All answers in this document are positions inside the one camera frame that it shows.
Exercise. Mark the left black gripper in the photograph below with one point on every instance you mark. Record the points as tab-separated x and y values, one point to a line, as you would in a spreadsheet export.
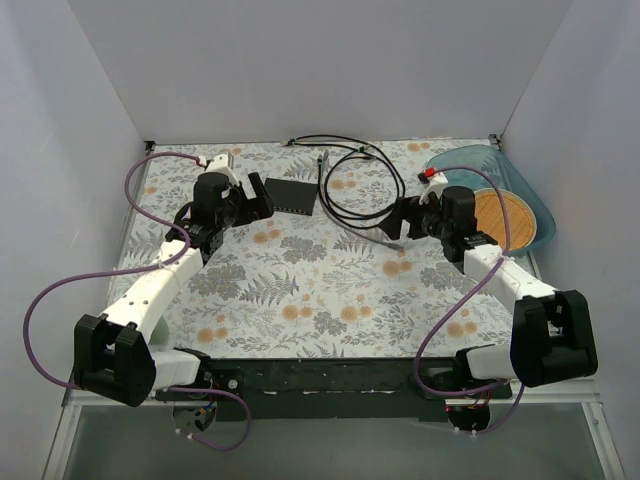
245	203

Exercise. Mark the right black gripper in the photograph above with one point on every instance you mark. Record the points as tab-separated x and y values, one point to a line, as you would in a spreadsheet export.
412	218

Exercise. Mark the black network switch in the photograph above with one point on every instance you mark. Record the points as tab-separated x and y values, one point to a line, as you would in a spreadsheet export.
292	197

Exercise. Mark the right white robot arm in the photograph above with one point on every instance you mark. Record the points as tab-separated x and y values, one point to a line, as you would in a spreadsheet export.
551	334

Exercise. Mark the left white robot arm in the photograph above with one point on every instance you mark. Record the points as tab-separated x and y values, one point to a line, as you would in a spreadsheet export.
112	353

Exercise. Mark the floral table mat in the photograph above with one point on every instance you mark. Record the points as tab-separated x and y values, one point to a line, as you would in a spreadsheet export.
301	286

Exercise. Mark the teal plastic tray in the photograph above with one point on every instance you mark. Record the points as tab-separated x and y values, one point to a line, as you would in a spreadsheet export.
496	165

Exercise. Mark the green plastic cup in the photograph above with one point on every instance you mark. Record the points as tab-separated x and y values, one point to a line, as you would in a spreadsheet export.
160	334

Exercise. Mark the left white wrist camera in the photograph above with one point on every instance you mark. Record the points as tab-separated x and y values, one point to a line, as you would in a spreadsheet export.
220	165

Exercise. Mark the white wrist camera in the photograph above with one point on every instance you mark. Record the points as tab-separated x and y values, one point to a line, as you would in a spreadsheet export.
220	165
435	182

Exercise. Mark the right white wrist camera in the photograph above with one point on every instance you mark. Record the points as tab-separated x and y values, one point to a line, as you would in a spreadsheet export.
435	182

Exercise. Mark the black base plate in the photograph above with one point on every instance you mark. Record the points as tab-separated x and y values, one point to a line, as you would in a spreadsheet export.
343	388

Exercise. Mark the aluminium frame rail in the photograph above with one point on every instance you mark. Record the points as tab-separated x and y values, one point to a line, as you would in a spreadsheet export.
554	433

